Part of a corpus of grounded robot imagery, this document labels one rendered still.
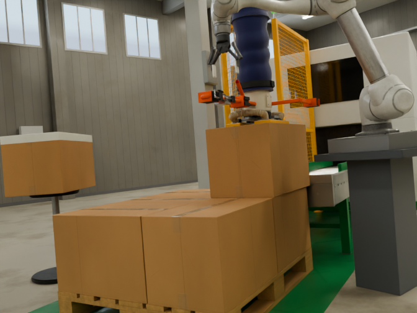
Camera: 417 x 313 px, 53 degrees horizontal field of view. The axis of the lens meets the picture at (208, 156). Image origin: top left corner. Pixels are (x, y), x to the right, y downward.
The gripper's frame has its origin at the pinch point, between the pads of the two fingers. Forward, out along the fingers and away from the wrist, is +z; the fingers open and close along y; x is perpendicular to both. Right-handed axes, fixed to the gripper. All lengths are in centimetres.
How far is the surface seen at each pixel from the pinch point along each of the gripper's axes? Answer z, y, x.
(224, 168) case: 51, 10, -11
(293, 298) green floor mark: 122, -23, -13
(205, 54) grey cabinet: -51, 91, -140
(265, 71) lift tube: -4.4, -8.6, -36.2
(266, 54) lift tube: -14.6, -9.2, -37.7
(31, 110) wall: -89, 721, -428
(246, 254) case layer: 89, -18, 29
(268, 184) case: 61, -15, -10
